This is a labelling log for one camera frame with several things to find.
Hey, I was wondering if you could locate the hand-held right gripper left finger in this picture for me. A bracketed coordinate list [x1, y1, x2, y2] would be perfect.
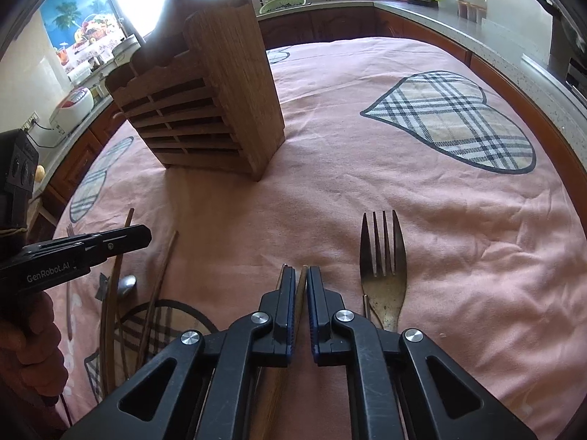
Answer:
[62, 265, 298, 440]

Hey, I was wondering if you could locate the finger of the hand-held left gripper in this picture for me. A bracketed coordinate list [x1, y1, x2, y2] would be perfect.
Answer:
[84, 224, 152, 268]

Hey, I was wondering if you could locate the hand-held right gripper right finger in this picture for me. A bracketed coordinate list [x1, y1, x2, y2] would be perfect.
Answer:
[307, 265, 538, 440]

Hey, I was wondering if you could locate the metal spoon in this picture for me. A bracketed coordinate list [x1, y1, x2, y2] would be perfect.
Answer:
[114, 274, 138, 298]

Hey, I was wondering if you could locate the wooden utensil holder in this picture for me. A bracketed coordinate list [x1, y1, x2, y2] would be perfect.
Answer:
[105, 0, 286, 182]

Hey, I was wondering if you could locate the person's left hand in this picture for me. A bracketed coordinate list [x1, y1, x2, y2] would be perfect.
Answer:
[0, 290, 68, 411]

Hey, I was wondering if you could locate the small metal fork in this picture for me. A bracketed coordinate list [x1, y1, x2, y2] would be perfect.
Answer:
[65, 223, 79, 344]

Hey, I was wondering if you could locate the pink tablecloth with plaid hearts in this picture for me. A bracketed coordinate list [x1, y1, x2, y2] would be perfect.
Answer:
[52, 37, 587, 440]

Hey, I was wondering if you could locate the white and red rice cooker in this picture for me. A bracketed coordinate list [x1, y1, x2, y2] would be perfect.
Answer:
[50, 88, 100, 146]

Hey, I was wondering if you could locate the white slow cooker pot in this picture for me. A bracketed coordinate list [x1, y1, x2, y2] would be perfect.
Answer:
[111, 34, 141, 66]

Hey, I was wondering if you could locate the green colander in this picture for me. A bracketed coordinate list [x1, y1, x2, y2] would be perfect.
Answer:
[259, 0, 306, 14]

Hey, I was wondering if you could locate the row of spice jars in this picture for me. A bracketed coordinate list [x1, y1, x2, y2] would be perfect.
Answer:
[457, 0, 488, 22]

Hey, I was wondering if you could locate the tropical fruit wall poster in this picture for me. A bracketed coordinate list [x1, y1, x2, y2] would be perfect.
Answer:
[40, 0, 125, 75]

